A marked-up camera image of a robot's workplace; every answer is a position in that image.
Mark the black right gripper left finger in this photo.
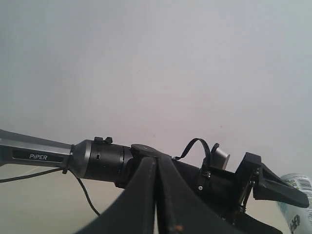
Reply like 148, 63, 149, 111
78, 157, 156, 234

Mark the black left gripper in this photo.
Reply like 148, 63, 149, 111
209, 152, 309, 224

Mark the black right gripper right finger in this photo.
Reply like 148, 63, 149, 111
156, 156, 281, 234

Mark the clear bottle green lime label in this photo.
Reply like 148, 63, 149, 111
277, 173, 312, 234

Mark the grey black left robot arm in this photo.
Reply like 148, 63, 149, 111
0, 130, 309, 223

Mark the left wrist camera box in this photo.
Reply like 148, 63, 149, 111
211, 143, 230, 170

